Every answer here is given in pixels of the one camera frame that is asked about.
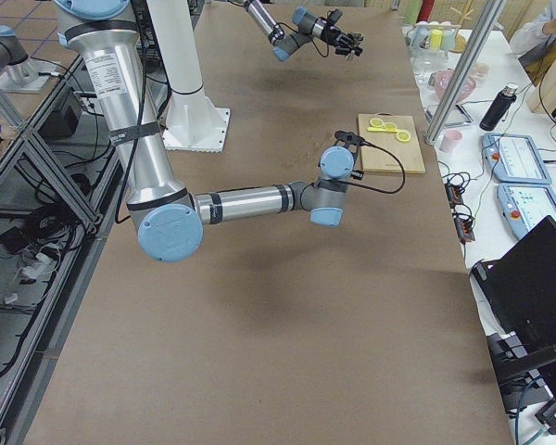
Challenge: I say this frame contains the wooden block stand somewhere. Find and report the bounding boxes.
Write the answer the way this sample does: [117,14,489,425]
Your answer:
[526,59,556,114]

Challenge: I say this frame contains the lemon slice middle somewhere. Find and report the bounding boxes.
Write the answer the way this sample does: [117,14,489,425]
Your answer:
[383,121,398,132]

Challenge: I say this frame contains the wooden cutting board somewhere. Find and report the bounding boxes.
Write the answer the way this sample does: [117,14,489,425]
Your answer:
[358,114,425,174]

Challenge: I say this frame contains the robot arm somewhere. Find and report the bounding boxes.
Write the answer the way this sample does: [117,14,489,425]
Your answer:
[57,1,363,262]
[242,1,364,62]

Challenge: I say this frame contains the pink plastic cup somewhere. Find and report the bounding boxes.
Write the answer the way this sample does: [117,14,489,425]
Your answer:
[439,129,462,153]

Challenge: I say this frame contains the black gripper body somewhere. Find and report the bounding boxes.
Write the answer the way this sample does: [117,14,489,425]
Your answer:
[333,143,363,180]
[320,21,355,54]

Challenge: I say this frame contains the aluminium frame post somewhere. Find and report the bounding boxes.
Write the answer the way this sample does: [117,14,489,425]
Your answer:
[425,0,506,146]

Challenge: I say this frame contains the lemon slice near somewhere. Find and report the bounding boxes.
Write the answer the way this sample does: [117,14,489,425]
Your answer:
[396,130,411,142]

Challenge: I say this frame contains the black laptop monitor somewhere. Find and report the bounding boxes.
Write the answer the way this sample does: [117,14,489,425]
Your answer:
[471,216,556,350]

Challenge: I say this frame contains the person in grey jacket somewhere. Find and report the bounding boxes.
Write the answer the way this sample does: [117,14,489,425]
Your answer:
[510,0,556,84]

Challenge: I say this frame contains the teach pendant near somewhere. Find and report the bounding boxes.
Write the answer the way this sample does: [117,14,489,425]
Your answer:
[496,183,556,240]

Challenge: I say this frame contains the pink bowl with ice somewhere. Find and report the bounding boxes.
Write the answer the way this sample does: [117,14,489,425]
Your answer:
[433,69,478,99]

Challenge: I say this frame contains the lemon slice far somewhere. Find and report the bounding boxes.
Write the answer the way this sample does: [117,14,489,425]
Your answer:
[369,118,385,128]

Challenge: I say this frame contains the teach pendant far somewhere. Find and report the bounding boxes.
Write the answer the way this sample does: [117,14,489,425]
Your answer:
[481,133,552,184]

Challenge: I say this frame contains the black thermos bottle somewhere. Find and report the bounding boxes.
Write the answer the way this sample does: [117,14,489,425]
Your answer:
[479,83,519,132]

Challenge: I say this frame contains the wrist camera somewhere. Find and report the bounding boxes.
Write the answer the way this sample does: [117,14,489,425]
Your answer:
[326,9,343,25]
[335,130,364,147]

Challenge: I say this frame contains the lemon slice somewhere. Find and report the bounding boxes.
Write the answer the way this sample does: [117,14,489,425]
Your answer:
[396,130,411,142]
[369,118,385,128]
[383,121,398,132]

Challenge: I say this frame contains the teach pendant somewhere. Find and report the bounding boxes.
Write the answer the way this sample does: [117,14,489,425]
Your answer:
[496,183,556,240]
[481,133,552,184]

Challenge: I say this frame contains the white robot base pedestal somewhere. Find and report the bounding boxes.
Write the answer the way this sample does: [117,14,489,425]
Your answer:
[147,0,231,153]

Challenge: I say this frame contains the yellow plastic knife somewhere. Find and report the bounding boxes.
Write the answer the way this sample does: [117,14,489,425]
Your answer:
[366,126,399,134]

